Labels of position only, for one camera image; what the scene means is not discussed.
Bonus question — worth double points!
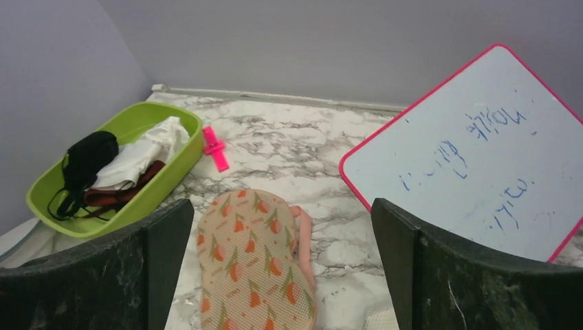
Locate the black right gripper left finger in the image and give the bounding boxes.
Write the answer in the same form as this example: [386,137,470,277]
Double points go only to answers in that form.
[1,199,195,329]

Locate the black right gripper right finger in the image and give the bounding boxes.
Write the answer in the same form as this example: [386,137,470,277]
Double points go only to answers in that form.
[371,198,582,329]

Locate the peach patterned mesh laundry bag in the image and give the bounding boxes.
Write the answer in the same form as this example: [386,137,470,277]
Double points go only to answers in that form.
[197,189,317,329]

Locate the dark red bra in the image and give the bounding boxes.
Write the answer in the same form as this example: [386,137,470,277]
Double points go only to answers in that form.
[83,160,165,219]

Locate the white round mesh bag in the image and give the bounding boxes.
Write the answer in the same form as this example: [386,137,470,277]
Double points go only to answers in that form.
[1,218,58,268]

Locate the black bra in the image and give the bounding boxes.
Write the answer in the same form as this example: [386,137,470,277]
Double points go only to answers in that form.
[47,131,119,221]

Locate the green plastic basket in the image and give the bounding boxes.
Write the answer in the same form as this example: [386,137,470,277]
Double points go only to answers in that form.
[26,102,204,239]

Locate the white cloth garment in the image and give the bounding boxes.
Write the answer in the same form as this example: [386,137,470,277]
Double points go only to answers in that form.
[91,116,190,190]

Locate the pink framed whiteboard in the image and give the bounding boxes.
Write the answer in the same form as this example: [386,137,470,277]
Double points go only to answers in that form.
[339,44,582,261]

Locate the pink plastic clip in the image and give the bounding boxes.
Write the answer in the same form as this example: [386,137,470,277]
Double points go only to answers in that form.
[202,126,230,172]

